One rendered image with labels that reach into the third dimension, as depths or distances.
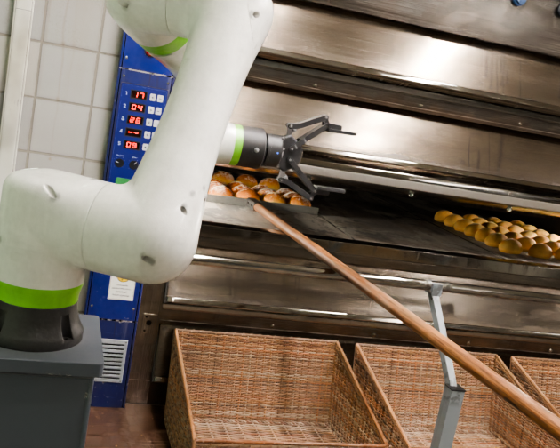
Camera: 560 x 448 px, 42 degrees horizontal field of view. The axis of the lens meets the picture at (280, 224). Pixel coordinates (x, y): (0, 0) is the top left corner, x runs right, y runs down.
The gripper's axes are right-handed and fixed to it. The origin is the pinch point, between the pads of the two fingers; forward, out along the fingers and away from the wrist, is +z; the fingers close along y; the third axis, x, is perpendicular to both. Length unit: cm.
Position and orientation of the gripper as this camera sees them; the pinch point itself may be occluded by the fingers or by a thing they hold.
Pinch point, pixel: (344, 162)
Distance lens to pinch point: 174.2
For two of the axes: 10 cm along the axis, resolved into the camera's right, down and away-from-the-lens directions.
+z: 9.5, 1.2, 3.0
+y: -1.8, 9.7, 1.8
